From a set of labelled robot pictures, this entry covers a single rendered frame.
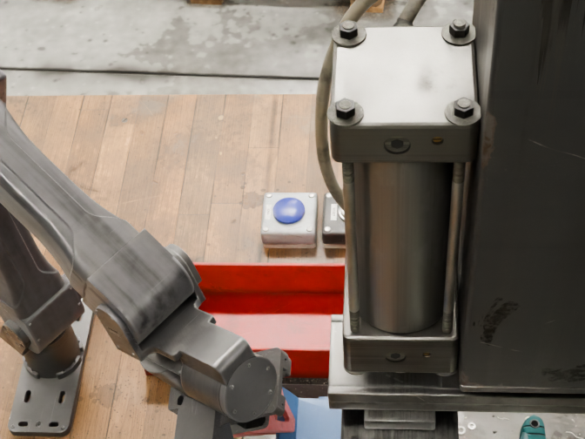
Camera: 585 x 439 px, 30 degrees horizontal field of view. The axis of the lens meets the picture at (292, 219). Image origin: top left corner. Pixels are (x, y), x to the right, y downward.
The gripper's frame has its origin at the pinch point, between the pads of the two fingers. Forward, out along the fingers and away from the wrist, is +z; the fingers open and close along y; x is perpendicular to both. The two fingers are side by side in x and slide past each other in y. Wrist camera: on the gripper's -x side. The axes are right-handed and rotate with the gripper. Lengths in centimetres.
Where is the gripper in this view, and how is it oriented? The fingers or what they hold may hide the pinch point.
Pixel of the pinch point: (286, 423)
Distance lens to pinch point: 110.1
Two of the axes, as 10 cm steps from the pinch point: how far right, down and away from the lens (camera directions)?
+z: 5.4, 4.9, 6.9
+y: 8.4, -2.6, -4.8
